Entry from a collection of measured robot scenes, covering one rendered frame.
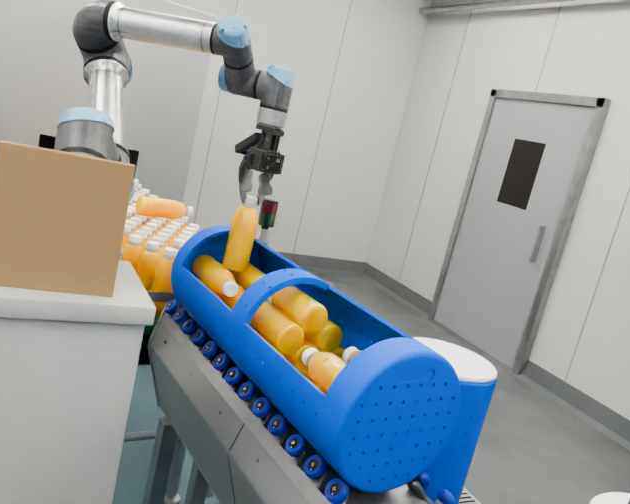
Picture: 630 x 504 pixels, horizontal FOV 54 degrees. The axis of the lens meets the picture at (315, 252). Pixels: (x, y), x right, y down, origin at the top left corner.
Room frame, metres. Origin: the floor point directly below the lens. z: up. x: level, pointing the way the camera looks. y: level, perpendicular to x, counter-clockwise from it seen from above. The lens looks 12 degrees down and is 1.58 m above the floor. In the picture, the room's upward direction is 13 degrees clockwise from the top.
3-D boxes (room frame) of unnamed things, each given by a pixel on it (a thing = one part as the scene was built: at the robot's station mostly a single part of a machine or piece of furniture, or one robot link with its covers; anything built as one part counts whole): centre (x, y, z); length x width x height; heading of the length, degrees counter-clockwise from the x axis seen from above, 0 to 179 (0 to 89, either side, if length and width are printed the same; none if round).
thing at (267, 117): (1.65, 0.19, 1.56); 0.08 x 0.08 x 0.05
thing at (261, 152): (1.65, 0.19, 1.48); 0.09 x 0.08 x 0.12; 34
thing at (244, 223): (1.67, 0.21, 1.23); 0.07 x 0.07 x 0.19
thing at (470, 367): (1.65, -0.43, 1.03); 0.28 x 0.28 x 0.01
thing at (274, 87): (1.65, 0.19, 1.64); 0.09 x 0.08 x 0.11; 79
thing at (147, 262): (1.88, 0.50, 0.99); 0.07 x 0.07 x 0.19
